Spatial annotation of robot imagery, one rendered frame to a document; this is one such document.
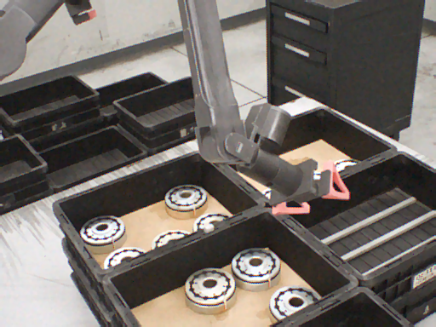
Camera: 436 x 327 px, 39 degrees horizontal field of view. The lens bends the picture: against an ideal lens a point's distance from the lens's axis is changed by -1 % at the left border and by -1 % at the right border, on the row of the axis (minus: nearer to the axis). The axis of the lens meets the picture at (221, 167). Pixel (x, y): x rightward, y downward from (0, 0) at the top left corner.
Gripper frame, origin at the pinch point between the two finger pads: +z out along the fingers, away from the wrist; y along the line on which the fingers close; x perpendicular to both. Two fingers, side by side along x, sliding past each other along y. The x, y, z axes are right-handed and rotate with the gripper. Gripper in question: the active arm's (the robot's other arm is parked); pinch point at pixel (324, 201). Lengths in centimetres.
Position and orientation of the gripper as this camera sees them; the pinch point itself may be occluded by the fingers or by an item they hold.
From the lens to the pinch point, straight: 115.9
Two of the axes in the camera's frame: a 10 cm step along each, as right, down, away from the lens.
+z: 7.6, 4.1, 5.1
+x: -1.4, 8.6, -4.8
